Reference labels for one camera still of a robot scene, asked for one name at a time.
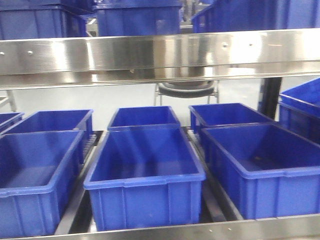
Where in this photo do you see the blue bin rear middle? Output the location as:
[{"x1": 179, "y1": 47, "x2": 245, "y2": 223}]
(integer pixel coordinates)
[{"x1": 107, "y1": 106, "x2": 181, "y2": 131}]

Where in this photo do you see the blue bin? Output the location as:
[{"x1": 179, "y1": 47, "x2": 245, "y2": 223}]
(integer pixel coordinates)
[
  {"x1": 1, "y1": 109, "x2": 94, "y2": 155},
  {"x1": 191, "y1": 0, "x2": 320, "y2": 33},
  {"x1": 0, "y1": 0, "x2": 94, "y2": 40},
  {"x1": 92, "y1": 0, "x2": 183, "y2": 36},
  {"x1": 83, "y1": 127, "x2": 206, "y2": 231},
  {"x1": 202, "y1": 124, "x2": 320, "y2": 220},
  {"x1": 189, "y1": 103, "x2": 274, "y2": 134},
  {"x1": 0, "y1": 130, "x2": 84, "y2": 238},
  {"x1": 107, "y1": 106, "x2": 181, "y2": 131}
]

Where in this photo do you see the blue bin front middle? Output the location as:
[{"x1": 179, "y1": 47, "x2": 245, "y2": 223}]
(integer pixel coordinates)
[{"x1": 83, "y1": 127, "x2": 206, "y2": 231}]

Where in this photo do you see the blue bin top middle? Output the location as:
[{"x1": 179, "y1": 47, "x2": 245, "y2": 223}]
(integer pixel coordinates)
[{"x1": 92, "y1": 0, "x2": 183, "y2": 36}]

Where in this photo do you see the stacked blue bins far right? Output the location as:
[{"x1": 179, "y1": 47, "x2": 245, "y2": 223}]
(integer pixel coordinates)
[{"x1": 278, "y1": 78, "x2": 320, "y2": 144}]

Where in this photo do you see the blue bin rear right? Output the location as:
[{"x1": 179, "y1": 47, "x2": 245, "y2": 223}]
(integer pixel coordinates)
[{"x1": 189, "y1": 103, "x2": 274, "y2": 134}]

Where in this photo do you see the black chair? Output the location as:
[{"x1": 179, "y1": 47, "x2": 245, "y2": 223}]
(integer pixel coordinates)
[{"x1": 153, "y1": 80, "x2": 220, "y2": 106}]

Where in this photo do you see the blue bin rear left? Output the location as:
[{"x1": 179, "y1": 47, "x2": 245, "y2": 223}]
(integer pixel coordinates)
[{"x1": 1, "y1": 109, "x2": 94, "y2": 155}]

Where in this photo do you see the blue bin front right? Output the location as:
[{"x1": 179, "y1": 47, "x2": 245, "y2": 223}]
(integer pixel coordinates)
[{"x1": 202, "y1": 124, "x2": 320, "y2": 220}]

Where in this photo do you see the blue bin top right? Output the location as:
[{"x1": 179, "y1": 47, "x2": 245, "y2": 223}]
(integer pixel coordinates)
[{"x1": 191, "y1": 0, "x2": 320, "y2": 33}]

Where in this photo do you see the blue bin front left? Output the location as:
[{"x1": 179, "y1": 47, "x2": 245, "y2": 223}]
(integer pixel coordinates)
[{"x1": 0, "y1": 130, "x2": 84, "y2": 238}]

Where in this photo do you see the blue bin far left edge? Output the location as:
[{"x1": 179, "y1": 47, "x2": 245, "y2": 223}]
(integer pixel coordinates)
[{"x1": 0, "y1": 112, "x2": 24, "y2": 132}]

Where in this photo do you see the blue bin top left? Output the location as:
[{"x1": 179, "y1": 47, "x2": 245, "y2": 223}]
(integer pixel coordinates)
[{"x1": 0, "y1": 0, "x2": 94, "y2": 40}]

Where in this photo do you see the steel upper shelf rail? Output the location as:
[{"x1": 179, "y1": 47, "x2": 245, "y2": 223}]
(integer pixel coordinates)
[{"x1": 0, "y1": 28, "x2": 320, "y2": 90}]

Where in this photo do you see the steel shelf rail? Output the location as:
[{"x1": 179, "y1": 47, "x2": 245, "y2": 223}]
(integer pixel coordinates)
[
  {"x1": 0, "y1": 28, "x2": 320, "y2": 90},
  {"x1": 0, "y1": 215, "x2": 320, "y2": 240}
]

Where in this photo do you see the steel lower shelf rail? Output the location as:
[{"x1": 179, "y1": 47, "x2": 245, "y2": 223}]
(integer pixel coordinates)
[{"x1": 0, "y1": 215, "x2": 320, "y2": 240}]

